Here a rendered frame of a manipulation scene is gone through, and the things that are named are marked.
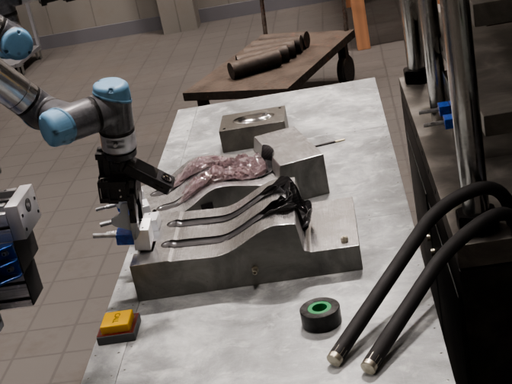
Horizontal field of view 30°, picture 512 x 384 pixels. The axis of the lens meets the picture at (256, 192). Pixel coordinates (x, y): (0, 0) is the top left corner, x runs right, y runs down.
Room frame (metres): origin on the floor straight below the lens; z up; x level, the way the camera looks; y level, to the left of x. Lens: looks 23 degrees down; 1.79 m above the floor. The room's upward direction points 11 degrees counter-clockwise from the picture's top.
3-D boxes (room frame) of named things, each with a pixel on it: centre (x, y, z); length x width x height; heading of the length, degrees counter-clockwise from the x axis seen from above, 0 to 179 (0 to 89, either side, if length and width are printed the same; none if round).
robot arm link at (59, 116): (1.87, 0.35, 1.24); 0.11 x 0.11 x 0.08; 33
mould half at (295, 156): (2.35, 0.08, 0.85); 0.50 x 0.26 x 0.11; 101
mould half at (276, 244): (1.98, 0.04, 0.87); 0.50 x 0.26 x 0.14; 83
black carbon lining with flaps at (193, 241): (1.99, 0.05, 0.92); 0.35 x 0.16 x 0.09; 83
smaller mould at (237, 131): (2.78, -0.03, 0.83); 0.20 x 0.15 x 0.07; 83
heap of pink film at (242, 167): (2.34, 0.08, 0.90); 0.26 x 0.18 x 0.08; 101
